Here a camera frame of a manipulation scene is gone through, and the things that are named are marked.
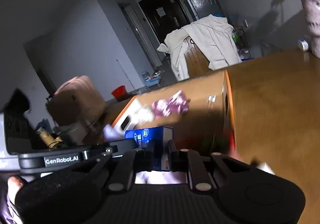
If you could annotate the lavender cloth pouch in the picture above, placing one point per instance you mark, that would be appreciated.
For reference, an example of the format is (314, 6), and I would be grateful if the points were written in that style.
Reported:
(110, 134)

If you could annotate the wooden chair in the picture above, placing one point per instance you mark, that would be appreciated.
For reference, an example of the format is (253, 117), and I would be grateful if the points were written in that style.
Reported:
(197, 63)

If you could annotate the pink suitcase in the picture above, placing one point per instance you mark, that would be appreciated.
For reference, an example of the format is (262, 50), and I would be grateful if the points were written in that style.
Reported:
(75, 100)

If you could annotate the blue tissue box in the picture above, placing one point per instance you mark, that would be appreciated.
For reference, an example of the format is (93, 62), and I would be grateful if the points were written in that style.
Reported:
(157, 138)

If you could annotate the person's left hand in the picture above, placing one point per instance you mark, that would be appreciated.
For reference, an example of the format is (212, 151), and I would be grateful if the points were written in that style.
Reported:
(9, 191)

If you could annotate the white plastic bag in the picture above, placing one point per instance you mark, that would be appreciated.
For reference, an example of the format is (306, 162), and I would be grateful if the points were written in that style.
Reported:
(143, 115)

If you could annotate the red cardboard box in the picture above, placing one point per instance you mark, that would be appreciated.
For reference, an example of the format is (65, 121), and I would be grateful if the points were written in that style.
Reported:
(208, 125)

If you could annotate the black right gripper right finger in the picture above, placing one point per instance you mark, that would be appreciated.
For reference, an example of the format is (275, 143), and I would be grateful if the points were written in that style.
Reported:
(178, 158)

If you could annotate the white folded paper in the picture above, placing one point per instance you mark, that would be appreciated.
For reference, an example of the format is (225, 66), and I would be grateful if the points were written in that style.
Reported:
(261, 166)

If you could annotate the pink textured vase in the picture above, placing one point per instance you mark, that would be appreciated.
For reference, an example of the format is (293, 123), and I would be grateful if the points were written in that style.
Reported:
(311, 10)

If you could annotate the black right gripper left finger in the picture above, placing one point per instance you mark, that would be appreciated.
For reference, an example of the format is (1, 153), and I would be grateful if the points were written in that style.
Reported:
(144, 159)

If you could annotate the dark entrance door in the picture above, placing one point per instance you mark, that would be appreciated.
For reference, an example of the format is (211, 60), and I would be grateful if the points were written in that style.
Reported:
(164, 16)

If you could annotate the red bucket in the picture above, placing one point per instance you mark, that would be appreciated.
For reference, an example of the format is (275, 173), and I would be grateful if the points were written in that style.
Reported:
(120, 93)

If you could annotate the beige coat on chair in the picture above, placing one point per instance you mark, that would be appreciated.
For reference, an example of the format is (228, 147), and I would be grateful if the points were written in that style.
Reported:
(213, 36)

